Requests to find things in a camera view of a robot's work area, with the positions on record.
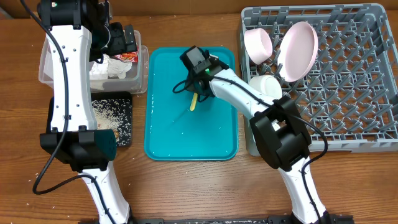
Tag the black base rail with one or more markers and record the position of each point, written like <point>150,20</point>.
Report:
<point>278,219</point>

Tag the red snack wrapper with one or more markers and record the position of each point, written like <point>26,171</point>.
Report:
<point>128,57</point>

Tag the pink bowl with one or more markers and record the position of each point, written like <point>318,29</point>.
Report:
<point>258,45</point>

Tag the teal plastic tray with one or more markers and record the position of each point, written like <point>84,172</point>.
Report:
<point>172,131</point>

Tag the large white plate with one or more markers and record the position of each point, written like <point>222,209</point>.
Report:
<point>298,51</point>

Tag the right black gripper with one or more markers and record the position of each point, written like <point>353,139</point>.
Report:
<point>191,85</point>

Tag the white napkin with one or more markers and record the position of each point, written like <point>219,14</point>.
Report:
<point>110,68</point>

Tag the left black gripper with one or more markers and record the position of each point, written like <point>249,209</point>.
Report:
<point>120,45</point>

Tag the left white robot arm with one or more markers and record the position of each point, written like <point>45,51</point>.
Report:
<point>78,33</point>

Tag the black waste tray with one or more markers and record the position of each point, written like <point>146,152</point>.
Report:
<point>82,129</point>

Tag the clear plastic bin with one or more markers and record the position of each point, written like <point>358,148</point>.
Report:
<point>135,81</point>

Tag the spilled white rice pile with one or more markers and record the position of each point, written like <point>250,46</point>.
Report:
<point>115,114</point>

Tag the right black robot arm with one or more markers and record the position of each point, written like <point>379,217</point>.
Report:
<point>280,133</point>

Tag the cream green bowl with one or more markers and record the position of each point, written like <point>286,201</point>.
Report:
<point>267,85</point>

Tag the grey dishwasher rack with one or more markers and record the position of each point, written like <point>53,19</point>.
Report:
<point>350,93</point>

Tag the yellow plastic spoon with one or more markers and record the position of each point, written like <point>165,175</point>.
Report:
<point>194,102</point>

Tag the brown food scrap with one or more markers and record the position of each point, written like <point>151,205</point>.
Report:
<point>116,134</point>

